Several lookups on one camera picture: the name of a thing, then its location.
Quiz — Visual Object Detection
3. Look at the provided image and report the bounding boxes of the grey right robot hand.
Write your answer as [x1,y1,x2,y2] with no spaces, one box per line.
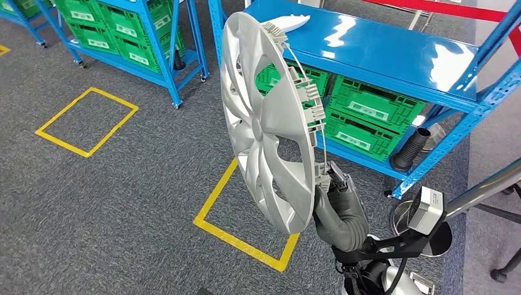
[313,160,359,205]

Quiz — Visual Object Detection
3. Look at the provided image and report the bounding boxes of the grey plastic wheel hubcap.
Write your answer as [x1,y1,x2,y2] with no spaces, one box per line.
[219,11,326,235]

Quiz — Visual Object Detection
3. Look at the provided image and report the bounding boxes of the clear round plastic part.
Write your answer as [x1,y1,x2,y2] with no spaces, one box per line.
[421,122,447,154]

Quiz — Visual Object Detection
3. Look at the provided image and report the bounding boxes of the blue metal shelf rack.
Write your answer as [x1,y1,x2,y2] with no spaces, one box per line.
[34,0,210,110]
[207,0,521,200]
[0,0,47,49]

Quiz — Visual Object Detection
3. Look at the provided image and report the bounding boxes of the white curved plastic part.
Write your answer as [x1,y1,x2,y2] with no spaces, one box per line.
[260,14,311,34]

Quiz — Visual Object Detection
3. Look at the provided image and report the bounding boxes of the silver floor socket plate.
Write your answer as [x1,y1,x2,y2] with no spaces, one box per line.
[409,272,436,295]

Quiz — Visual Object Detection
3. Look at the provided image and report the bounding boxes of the black office chair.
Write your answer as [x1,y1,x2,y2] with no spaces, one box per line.
[474,183,521,285]

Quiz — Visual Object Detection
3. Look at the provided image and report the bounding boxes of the red barrier belt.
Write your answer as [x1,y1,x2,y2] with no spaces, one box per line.
[509,26,521,58]

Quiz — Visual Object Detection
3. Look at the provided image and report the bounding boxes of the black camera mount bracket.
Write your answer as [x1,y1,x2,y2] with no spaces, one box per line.
[331,219,442,270]

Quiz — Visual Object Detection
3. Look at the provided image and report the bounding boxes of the black corrugated hose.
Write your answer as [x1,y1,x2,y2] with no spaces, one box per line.
[390,127,432,172]
[173,49,187,71]

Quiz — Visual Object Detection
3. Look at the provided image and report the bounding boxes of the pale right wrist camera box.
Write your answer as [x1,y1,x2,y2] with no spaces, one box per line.
[408,186,448,236]

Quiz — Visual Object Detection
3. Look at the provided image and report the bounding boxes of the black cable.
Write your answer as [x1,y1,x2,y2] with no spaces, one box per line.
[382,256,410,295]

